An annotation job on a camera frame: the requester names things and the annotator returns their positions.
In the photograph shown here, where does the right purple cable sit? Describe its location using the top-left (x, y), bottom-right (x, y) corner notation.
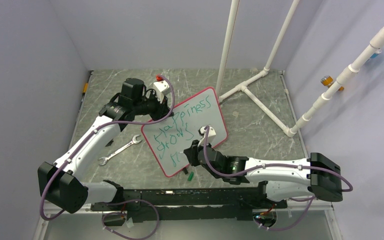
top-left (202, 125), bottom-right (354, 232)

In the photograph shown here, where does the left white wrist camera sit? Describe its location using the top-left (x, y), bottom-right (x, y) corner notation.
top-left (152, 74), bottom-right (172, 103)

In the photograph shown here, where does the orange wall knob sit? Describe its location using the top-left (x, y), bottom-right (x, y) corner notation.
top-left (320, 75), bottom-right (335, 88)

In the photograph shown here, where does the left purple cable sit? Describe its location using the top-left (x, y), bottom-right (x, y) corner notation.
top-left (39, 74), bottom-right (176, 240)

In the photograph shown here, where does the silver open-end wrench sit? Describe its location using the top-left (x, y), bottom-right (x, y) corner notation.
top-left (98, 134), bottom-right (142, 167)

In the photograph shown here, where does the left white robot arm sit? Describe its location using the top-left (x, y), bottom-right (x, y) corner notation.
top-left (37, 74), bottom-right (175, 221)

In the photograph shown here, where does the white PVC pipe frame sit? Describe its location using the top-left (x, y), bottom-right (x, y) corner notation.
top-left (215, 0), bottom-right (302, 137)

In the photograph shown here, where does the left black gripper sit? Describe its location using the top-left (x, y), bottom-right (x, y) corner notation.
top-left (132, 88), bottom-right (173, 123)

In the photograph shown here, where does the white diagonal pipe rail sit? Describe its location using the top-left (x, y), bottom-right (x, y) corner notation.
top-left (287, 26), bottom-right (384, 137)

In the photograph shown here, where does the aluminium extrusion rail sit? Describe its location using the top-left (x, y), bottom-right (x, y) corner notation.
top-left (43, 200), bottom-right (92, 215)

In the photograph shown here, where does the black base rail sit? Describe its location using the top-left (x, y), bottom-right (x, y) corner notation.
top-left (91, 186), bottom-right (288, 223)

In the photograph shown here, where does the purple cable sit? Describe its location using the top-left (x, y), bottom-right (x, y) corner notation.
top-left (202, 125), bottom-right (354, 232)
top-left (39, 74), bottom-right (176, 240)

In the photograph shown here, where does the blue wall knob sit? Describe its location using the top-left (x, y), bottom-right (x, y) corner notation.
top-left (370, 48), bottom-right (382, 59)

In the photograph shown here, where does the pink framed whiteboard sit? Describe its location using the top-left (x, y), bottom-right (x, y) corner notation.
top-left (141, 87), bottom-right (228, 178)

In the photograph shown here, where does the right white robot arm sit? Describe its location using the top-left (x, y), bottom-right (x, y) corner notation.
top-left (183, 140), bottom-right (345, 208)

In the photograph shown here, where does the green marker cap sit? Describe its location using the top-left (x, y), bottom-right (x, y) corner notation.
top-left (187, 172), bottom-right (194, 182)

